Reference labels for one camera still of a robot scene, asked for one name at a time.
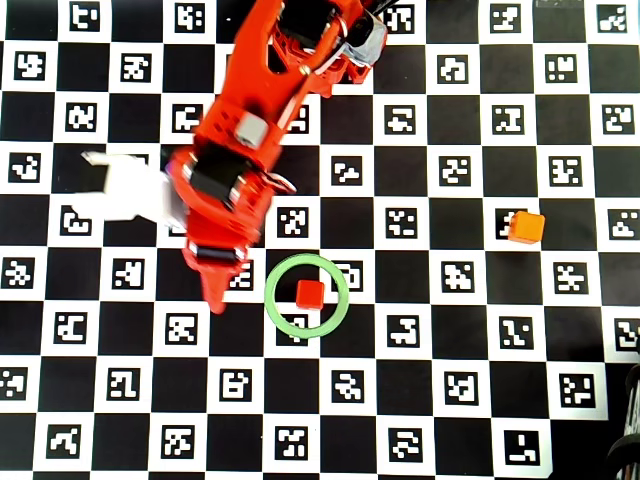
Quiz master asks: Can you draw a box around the black tripod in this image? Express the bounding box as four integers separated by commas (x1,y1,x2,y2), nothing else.
607,362,640,480

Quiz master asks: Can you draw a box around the small grey box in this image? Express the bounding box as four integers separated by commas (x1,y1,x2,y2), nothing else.
234,113,266,147

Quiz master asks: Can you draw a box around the red cube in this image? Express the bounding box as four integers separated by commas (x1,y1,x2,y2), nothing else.
294,279,326,310

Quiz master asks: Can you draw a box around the green flat ring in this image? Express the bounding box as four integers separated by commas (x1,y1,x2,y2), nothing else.
263,253,350,340

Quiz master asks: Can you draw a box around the orange cube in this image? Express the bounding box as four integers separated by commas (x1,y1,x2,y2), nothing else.
507,210,546,245

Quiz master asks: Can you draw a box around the checkerboard marker mat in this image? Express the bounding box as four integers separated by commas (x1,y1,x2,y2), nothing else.
0,0,640,476

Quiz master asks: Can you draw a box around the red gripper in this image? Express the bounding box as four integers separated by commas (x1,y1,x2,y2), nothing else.
182,209,266,316

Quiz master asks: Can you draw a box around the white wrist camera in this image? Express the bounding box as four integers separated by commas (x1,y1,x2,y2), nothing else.
79,149,191,226

